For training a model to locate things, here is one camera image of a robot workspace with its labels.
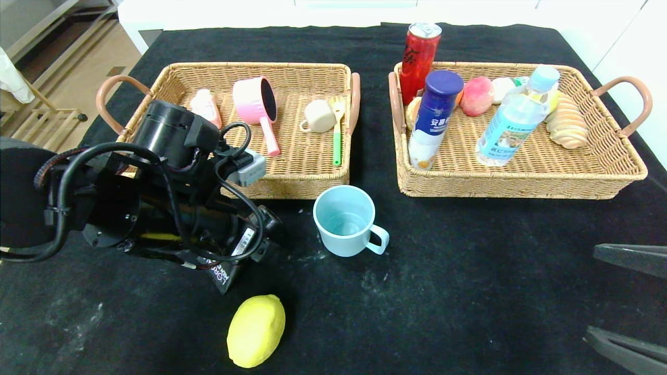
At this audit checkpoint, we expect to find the thick black camera cable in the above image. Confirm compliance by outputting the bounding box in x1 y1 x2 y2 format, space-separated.
0 142 188 264

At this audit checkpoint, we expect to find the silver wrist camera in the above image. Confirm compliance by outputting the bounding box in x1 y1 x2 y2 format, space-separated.
227 148 267 188

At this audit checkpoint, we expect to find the pink peach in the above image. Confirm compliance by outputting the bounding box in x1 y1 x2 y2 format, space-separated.
460 77 495 117

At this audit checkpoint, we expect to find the wicker basket holding kitchen toys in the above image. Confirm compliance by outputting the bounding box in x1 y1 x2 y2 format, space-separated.
96 62 361 200

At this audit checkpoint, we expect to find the clear water bottle teal label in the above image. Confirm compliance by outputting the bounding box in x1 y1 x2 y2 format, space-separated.
475 65 561 167

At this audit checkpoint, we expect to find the striped cream croissant bread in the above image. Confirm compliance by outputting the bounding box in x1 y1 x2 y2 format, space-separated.
545 94 589 150

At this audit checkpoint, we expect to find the small cream mug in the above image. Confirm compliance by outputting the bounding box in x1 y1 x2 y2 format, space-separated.
300 99 337 134

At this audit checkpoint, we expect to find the white desk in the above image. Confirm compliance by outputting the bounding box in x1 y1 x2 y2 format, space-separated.
117 0 647 55

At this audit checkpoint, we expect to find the white hanging cloth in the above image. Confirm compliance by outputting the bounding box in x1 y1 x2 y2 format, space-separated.
0 47 34 104

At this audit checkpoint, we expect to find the white bottle with blue cap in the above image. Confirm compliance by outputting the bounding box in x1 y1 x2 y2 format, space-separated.
407 70 464 171

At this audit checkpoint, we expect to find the brown round bread bun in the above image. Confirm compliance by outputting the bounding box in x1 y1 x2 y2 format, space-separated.
406 96 423 132

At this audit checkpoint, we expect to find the wicker basket holding food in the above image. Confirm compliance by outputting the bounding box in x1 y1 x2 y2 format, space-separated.
388 61 653 200

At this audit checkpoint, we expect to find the small white toy food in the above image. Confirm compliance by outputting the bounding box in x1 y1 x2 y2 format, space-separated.
491 77 528 105

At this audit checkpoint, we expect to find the yellow lemon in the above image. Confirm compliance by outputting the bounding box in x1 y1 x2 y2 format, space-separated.
226 294 286 369

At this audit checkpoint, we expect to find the grey shelf unit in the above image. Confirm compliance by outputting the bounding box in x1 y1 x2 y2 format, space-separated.
0 0 120 66

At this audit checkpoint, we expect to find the small pink bottle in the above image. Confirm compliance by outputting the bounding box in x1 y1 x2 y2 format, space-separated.
190 89 223 128

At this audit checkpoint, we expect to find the black braided cable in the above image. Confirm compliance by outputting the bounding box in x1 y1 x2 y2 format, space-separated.
34 147 92 191

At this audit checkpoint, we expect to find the black face wash tube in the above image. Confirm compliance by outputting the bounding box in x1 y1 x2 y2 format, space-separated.
208 205 285 295

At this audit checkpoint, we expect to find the wooden rack with casters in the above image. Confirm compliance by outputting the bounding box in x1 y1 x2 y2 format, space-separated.
0 78 87 154

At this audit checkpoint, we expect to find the pink toy saucepan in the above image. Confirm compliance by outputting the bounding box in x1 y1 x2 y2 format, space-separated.
232 76 281 157

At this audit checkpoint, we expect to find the teal plastic cup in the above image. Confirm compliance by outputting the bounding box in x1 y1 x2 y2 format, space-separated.
313 185 390 258

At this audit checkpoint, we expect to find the red soda can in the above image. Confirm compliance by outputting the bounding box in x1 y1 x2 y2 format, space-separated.
399 22 442 106

